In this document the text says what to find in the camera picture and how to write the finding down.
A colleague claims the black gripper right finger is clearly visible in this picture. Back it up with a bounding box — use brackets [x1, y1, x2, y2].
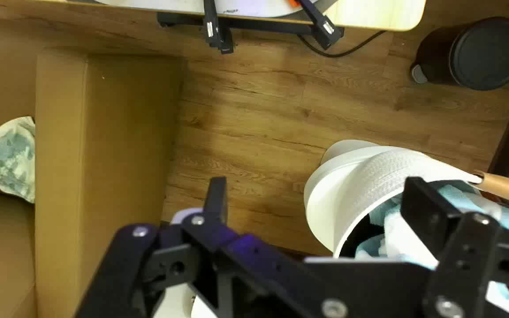
[400, 175, 509, 318]

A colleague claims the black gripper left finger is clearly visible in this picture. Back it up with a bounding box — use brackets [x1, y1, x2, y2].
[75, 175, 232, 318]

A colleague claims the blue white striped cloth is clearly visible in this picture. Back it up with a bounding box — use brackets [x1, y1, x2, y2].
[352, 180, 509, 318]

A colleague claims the brown sofa armchair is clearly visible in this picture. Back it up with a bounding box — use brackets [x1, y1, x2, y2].
[0, 14, 188, 318]

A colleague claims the white green patterned cloth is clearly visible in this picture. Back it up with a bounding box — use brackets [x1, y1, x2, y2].
[0, 115, 38, 205]

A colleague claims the white laundry basket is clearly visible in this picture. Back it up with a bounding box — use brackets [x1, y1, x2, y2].
[303, 138, 488, 261]

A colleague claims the black round trash bin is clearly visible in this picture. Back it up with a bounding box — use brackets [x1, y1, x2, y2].
[409, 16, 509, 92]

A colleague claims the light wooden board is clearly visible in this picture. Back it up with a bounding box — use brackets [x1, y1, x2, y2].
[66, 0, 430, 33]

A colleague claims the black metal base bar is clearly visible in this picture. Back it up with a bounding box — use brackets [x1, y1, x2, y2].
[156, 12, 327, 35]

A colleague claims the black floor cable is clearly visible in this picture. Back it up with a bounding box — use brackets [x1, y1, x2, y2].
[297, 28, 389, 60]

